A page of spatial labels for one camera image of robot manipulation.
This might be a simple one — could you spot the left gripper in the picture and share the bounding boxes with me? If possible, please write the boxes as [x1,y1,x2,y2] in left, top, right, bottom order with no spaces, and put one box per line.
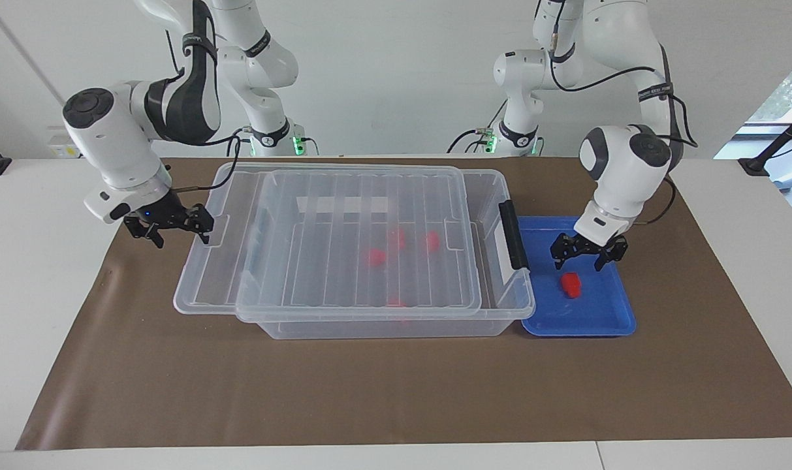
[550,232,629,272]

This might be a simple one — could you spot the black cable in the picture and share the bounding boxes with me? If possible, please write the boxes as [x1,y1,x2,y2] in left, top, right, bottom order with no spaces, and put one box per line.
[548,18,700,228]
[166,29,244,194]
[446,98,509,155]

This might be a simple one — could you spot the clear plastic box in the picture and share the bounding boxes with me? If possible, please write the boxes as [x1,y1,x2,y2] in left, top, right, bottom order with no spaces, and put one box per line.
[236,168,537,340]

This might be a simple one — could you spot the white wall socket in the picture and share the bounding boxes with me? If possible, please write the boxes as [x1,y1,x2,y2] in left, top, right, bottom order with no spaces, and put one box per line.
[48,133,84,159]

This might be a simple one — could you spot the blue plastic tray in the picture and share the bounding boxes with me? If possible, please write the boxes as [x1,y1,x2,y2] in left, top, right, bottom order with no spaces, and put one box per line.
[518,215,637,338]

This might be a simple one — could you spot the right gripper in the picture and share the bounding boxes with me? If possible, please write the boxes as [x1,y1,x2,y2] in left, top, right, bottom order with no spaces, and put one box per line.
[123,189,215,249]

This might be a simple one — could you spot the clear plastic lid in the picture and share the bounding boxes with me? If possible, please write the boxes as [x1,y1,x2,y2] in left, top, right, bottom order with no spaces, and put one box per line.
[173,161,484,323]

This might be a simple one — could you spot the window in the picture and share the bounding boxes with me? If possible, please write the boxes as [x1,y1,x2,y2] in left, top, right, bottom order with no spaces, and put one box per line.
[746,49,792,126]

